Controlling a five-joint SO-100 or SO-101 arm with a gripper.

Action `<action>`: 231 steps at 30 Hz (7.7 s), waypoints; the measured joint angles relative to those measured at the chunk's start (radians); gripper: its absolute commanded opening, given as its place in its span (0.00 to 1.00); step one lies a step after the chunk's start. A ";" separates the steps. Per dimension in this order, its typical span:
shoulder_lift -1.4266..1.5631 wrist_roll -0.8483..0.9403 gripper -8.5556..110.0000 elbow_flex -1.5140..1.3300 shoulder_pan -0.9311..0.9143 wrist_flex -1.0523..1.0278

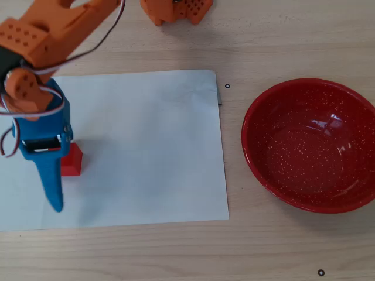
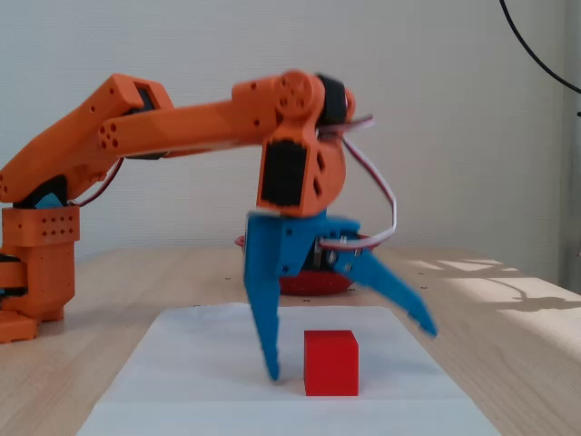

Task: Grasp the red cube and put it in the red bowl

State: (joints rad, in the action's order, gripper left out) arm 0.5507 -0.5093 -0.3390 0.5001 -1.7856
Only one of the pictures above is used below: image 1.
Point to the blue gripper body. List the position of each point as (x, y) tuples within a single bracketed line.
[(44, 155)]

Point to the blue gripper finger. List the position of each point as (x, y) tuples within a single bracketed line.
[(67, 134), (52, 184)]

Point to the red cube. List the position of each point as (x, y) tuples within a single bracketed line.
[(73, 164)]

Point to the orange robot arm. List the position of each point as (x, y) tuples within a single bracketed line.
[(58, 29)]

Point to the red speckled bowl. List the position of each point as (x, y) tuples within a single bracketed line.
[(310, 146)]

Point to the white paper sheet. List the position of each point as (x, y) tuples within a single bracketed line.
[(140, 152)]

